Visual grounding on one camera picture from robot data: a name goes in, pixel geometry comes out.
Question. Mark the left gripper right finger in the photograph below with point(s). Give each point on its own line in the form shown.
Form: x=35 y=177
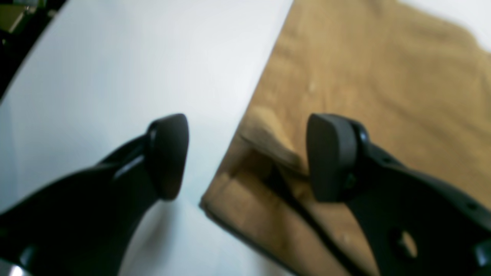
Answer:
x=415 y=224

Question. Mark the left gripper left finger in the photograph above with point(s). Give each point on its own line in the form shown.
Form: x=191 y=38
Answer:
x=82 y=224

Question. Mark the brown t-shirt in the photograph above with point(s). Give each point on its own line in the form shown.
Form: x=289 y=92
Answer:
x=420 y=85

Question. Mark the black chair frame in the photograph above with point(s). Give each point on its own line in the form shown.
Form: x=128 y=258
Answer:
x=22 y=24

